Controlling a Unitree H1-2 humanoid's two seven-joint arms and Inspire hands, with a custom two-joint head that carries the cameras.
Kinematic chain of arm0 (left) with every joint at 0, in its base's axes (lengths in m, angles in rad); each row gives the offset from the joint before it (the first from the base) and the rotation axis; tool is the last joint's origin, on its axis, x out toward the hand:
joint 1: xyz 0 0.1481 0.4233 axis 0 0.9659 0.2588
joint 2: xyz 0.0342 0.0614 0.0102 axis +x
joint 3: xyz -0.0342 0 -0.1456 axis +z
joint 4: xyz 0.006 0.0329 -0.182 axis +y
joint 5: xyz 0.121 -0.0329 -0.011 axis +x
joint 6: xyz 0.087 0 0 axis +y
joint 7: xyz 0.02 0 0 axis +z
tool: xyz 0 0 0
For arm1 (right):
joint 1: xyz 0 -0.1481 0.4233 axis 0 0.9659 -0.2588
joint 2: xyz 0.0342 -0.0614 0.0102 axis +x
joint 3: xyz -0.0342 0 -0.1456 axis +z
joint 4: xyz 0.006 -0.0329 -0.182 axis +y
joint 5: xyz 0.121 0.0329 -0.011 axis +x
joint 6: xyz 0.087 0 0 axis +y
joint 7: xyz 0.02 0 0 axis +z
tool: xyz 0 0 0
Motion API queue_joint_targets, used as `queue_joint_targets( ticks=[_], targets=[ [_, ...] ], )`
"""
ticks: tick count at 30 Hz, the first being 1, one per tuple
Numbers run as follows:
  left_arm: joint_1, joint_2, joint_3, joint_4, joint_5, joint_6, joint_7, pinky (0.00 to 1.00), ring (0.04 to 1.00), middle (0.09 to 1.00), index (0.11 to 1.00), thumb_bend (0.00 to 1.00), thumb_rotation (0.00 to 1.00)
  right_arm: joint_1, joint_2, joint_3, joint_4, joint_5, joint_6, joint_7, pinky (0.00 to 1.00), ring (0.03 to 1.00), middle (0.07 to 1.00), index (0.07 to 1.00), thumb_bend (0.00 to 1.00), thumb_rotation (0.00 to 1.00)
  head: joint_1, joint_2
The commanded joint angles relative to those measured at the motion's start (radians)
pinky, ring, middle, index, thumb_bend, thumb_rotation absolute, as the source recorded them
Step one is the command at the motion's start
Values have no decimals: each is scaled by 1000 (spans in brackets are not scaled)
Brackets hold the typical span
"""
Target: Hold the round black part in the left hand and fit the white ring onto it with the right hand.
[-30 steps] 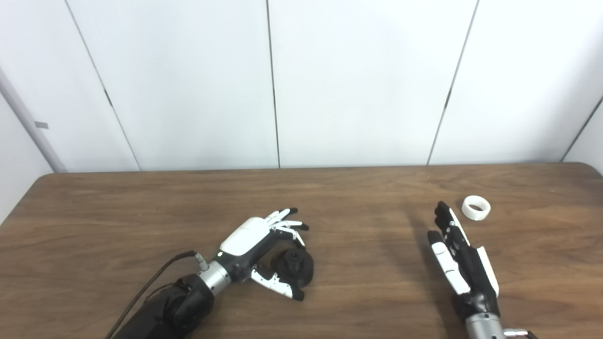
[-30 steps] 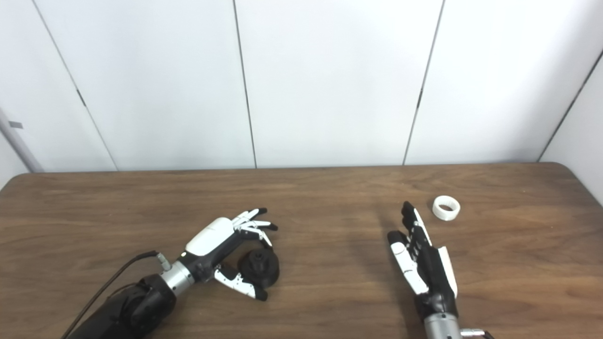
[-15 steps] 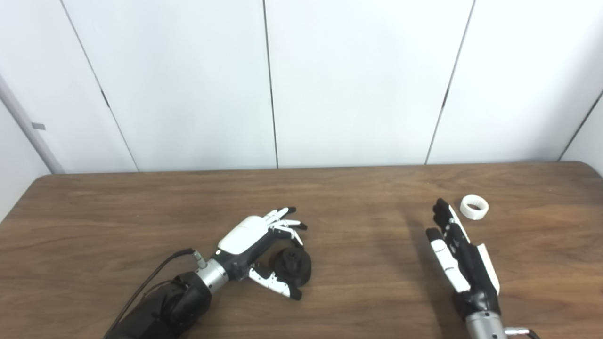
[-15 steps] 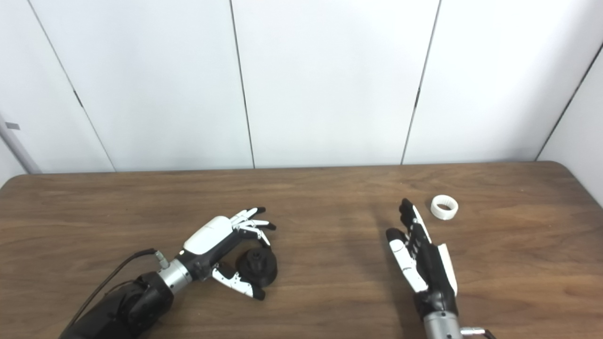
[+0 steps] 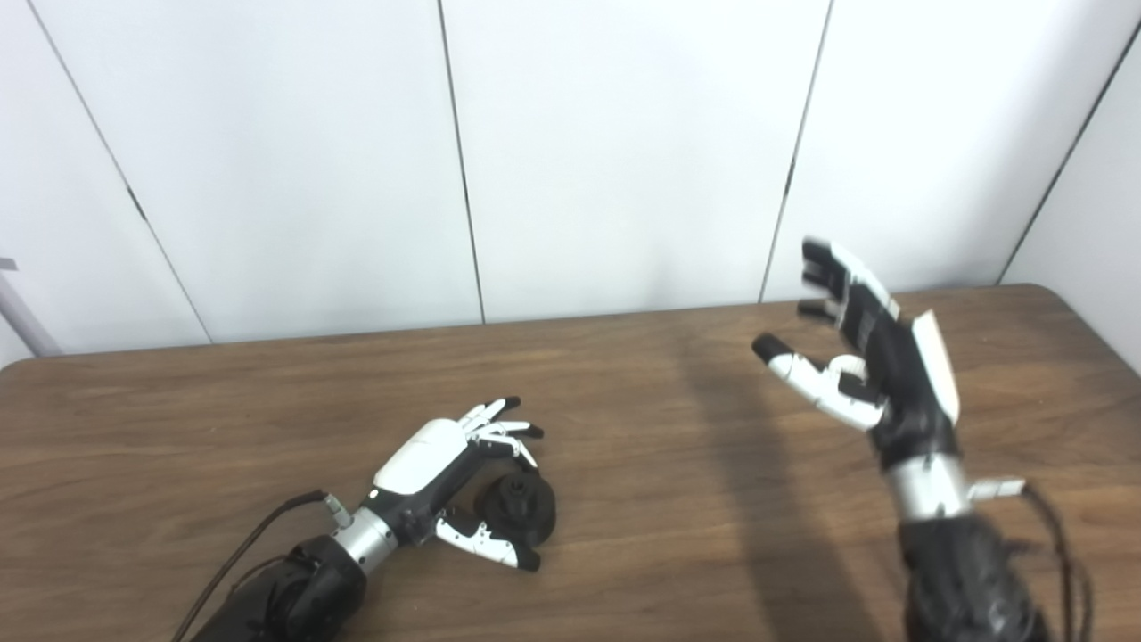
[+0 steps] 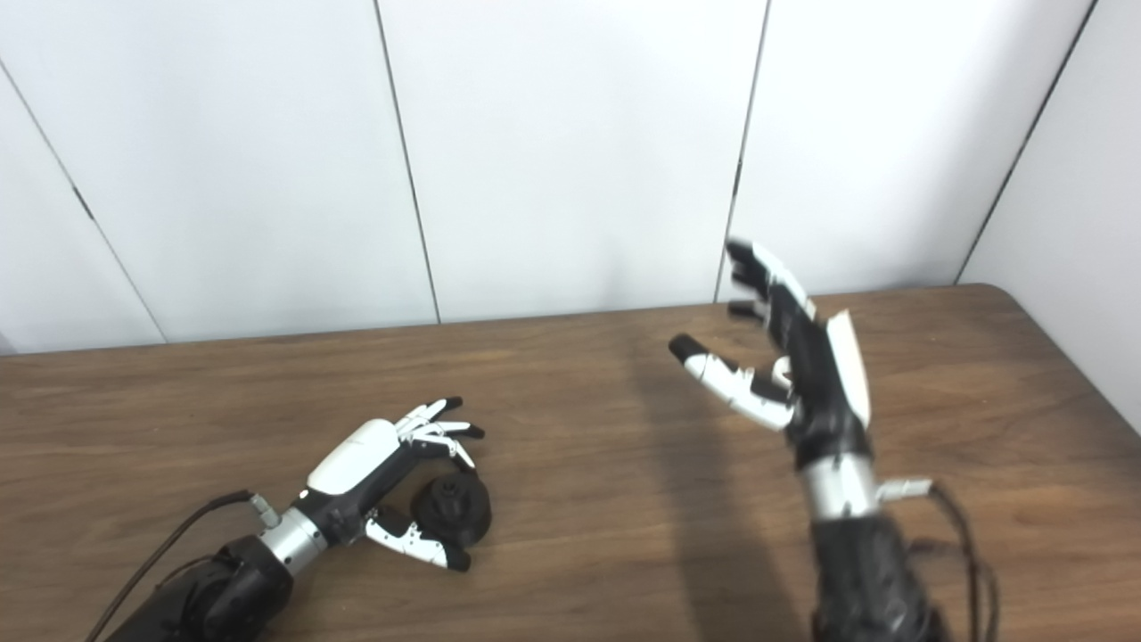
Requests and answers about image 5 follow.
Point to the round black part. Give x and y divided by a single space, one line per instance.
526 513

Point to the grey wall post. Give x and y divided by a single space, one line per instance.
27 321

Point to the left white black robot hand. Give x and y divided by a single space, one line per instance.
419 459

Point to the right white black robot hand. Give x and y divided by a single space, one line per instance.
900 374

